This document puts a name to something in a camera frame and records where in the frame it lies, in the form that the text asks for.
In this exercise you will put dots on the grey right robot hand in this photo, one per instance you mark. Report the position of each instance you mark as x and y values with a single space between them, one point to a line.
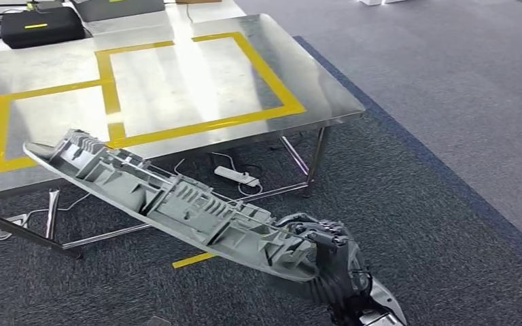
342 261

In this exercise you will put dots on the black box device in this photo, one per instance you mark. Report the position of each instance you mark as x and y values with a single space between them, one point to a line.
40 33

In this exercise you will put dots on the yellow floor tape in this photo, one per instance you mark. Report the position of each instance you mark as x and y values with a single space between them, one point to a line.
193 260

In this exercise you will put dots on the black flat robot part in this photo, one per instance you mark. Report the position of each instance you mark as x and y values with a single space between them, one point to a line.
158 321

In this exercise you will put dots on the steel workbench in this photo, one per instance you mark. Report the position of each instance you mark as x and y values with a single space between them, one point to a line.
175 81

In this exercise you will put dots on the white table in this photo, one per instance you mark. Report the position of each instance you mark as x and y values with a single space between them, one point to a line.
153 28

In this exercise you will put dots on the white power strip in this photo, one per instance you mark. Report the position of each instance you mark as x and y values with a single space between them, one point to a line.
234 175

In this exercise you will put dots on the long grey ribbed trim part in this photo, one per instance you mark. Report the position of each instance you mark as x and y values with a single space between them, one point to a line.
175 211

